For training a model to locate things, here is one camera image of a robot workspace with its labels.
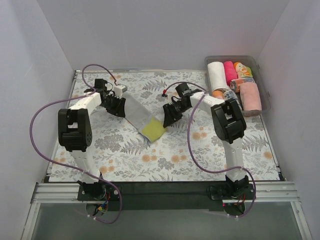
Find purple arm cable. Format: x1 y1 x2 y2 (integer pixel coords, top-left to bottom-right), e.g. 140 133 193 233
28 64 124 224
163 81 257 219

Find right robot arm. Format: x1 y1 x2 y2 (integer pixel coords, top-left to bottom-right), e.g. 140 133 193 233
162 81 249 199

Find light pink rolled towel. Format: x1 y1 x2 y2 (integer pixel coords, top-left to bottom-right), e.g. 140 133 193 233
239 82 262 111

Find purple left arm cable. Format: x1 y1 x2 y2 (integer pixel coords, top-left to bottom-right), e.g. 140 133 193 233
28 64 124 224

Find yellow and grey cloths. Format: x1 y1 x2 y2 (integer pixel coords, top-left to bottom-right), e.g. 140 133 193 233
122 92 167 143

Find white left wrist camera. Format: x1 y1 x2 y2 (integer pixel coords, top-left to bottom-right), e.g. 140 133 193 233
112 84 128 99

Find white rolled towel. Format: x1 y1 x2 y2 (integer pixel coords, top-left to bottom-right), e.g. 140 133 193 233
207 61 229 91

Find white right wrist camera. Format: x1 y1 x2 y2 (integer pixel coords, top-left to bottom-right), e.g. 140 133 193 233
161 90 180 104

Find small patterned rolled towel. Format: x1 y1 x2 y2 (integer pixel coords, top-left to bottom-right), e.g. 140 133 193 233
229 77 255 93

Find hot pink rolled towel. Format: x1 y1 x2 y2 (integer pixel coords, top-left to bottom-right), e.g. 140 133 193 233
223 61 238 86

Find clear plastic bin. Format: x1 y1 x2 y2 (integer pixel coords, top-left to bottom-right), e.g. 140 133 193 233
204 55 271 117

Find blue patterned towel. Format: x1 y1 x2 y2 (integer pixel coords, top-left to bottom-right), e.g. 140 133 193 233
223 90 242 110

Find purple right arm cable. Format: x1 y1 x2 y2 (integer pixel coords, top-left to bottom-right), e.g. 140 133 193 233
163 81 257 219

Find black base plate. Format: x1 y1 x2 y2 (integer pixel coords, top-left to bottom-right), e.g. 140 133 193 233
77 182 257 212

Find aluminium frame rail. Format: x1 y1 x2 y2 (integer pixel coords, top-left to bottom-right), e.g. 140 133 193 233
31 181 300 203

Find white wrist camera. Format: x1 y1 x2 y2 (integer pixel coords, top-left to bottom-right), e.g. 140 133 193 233
112 84 128 99
161 90 180 104

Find orange cartoon rolled towel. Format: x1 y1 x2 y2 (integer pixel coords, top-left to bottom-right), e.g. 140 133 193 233
233 62 253 79

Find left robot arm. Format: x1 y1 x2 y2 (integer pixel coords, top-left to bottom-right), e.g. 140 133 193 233
58 78 128 200

